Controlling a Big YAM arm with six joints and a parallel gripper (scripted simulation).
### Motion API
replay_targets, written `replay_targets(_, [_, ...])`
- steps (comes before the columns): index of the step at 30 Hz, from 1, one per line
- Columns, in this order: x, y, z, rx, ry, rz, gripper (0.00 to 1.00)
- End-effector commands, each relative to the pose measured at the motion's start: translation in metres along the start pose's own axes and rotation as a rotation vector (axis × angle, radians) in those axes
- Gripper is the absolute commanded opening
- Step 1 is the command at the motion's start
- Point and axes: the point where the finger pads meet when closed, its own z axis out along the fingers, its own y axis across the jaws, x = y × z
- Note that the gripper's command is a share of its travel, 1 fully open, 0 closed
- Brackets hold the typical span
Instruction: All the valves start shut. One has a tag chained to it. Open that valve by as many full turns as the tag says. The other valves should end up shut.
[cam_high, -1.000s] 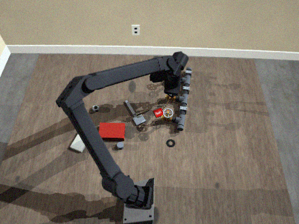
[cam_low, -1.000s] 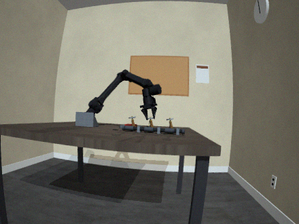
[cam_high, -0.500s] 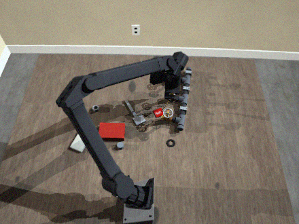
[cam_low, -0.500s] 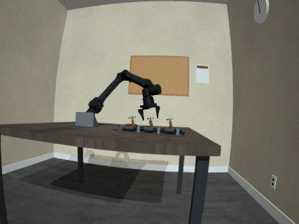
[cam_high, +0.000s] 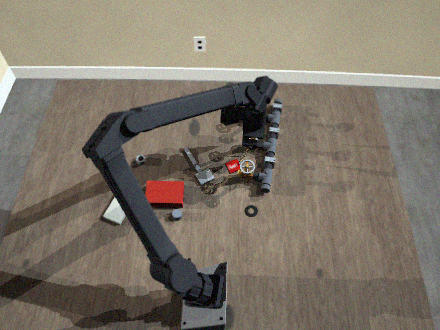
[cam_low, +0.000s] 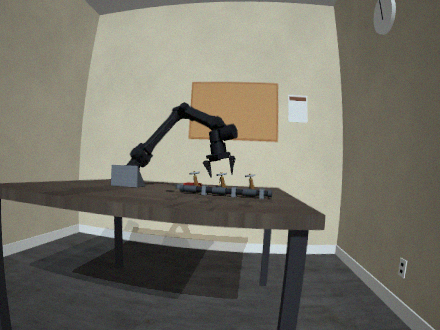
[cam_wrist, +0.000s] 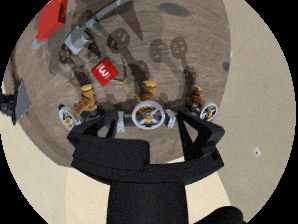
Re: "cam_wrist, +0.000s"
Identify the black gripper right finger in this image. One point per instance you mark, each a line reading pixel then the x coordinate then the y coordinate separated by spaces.
pixel 209 134

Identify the red square tag with gold chain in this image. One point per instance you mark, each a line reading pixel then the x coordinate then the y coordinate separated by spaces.
pixel 104 71

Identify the red flat block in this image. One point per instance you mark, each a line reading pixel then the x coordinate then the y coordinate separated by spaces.
pixel 52 17

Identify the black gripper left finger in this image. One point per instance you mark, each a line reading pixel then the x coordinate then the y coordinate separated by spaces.
pixel 92 127

